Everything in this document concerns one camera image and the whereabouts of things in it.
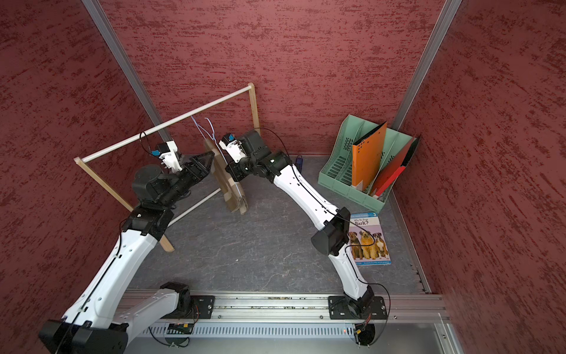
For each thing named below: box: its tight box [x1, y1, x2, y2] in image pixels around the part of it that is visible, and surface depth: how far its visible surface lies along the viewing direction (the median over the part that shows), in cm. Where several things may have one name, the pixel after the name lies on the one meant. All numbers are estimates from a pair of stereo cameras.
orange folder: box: [351, 120, 389, 192], surface depth 89 cm
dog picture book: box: [347, 212, 392, 266], surface depth 89 cm
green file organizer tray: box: [317, 114, 412, 214], surface depth 103 cm
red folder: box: [372, 134, 422, 197], surface depth 87 cm
